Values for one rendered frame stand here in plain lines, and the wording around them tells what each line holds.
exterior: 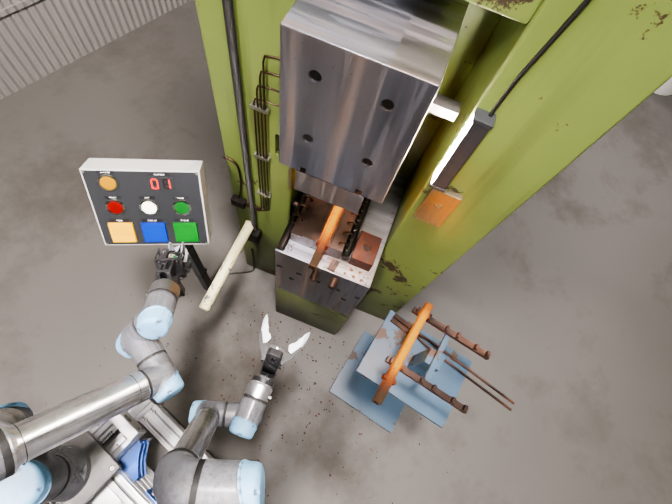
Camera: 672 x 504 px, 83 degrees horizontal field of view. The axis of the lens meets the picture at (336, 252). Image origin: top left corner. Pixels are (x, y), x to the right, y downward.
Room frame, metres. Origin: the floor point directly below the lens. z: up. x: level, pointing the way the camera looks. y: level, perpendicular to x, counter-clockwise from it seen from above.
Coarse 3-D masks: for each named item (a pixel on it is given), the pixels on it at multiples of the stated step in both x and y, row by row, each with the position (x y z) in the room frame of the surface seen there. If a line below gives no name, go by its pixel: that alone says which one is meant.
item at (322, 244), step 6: (336, 210) 0.72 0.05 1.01; (330, 216) 0.68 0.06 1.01; (336, 216) 0.69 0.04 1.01; (330, 222) 0.66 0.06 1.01; (330, 228) 0.64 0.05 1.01; (324, 234) 0.60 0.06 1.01; (330, 234) 0.61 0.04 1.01; (318, 240) 0.57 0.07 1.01; (324, 240) 0.58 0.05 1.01; (318, 246) 0.55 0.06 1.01; (324, 246) 0.56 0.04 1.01; (318, 252) 0.53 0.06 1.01; (312, 258) 0.50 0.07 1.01; (318, 258) 0.51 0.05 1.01; (312, 264) 0.48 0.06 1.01
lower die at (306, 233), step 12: (312, 204) 0.72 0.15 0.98; (324, 204) 0.73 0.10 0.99; (312, 216) 0.67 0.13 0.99; (324, 216) 0.68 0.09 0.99; (348, 216) 0.72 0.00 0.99; (300, 228) 0.61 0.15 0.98; (312, 228) 0.62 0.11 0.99; (336, 228) 0.65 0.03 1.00; (348, 228) 0.67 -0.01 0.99; (300, 240) 0.58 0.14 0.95; (312, 240) 0.58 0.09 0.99; (336, 240) 0.61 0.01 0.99; (324, 252) 0.57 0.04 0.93; (336, 252) 0.57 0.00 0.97
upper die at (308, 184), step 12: (300, 180) 0.58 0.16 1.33; (312, 180) 0.58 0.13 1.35; (312, 192) 0.58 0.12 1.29; (324, 192) 0.58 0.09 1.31; (336, 192) 0.57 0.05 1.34; (348, 192) 0.57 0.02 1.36; (360, 192) 0.58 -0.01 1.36; (336, 204) 0.57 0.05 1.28; (348, 204) 0.57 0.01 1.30; (360, 204) 0.57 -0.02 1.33
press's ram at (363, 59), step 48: (336, 0) 0.69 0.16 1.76; (384, 0) 0.74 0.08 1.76; (432, 0) 0.79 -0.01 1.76; (288, 48) 0.58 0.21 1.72; (336, 48) 0.58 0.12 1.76; (384, 48) 0.61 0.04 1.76; (432, 48) 0.66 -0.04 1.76; (288, 96) 0.58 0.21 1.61; (336, 96) 0.58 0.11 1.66; (384, 96) 0.57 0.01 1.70; (432, 96) 0.57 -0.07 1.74; (288, 144) 0.58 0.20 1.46; (336, 144) 0.58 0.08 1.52; (384, 144) 0.57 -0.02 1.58; (384, 192) 0.57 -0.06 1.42
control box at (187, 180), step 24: (96, 168) 0.46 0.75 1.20; (120, 168) 0.48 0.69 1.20; (144, 168) 0.51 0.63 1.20; (168, 168) 0.54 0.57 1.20; (192, 168) 0.57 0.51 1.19; (96, 192) 0.41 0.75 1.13; (120, 192) 0.44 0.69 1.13; (144, 192) 0.46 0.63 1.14; (168, 192) 0.49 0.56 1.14; (192, 192) 0.52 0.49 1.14; (96, 216) 0.36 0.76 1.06; (120, 216) 0.39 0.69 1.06; (144, 216) 0.42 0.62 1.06; (168, 216) 0.44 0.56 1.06; (192, 216) 0.47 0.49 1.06; (144, 240) 0.36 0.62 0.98
